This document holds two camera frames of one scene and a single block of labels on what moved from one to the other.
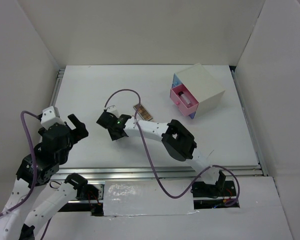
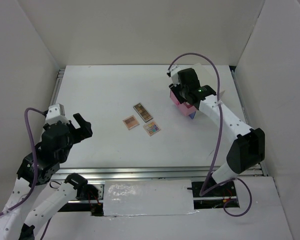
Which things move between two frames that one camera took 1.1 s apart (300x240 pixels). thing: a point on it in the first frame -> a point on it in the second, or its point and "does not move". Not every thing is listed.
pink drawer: [183, 100] does not move
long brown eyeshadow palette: [143, 112] does not move
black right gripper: [113, 137] -> [175, 88]
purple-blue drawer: [192, 115] does not move
